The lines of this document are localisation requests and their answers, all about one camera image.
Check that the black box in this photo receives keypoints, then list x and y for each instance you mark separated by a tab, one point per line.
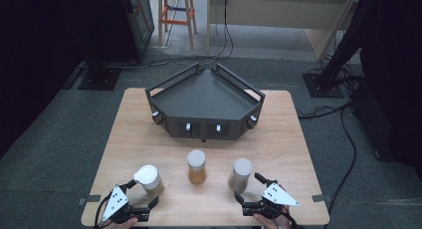
375	122

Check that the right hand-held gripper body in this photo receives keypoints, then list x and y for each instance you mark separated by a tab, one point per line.
272	202

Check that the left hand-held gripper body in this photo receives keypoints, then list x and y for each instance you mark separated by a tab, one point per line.
116	205

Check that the dark framed panel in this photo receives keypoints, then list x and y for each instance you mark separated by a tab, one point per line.
142	23

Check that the spice jar with orange powder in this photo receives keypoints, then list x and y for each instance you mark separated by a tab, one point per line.
196	172

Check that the spice jar with tan powder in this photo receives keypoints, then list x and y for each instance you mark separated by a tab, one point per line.
154	185

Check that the person's right hand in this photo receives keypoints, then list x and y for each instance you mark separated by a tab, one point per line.
273	224

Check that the person's left hand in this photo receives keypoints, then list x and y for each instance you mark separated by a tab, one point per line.
124	224

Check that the wooden ladder with orange rungs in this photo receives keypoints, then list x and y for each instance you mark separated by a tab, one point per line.
190	26

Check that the grey tape piece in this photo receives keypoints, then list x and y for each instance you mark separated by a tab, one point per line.
319	198
89	198

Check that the black stand with slanted pole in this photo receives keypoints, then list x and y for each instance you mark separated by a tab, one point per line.
323	86

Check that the black square stand base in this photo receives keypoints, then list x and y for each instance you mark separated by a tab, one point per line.
99	79

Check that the spice jar with grey-brown powder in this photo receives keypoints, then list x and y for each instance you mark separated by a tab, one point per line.
239	179

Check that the light wooden desk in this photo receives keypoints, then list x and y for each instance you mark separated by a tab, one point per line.
265	6

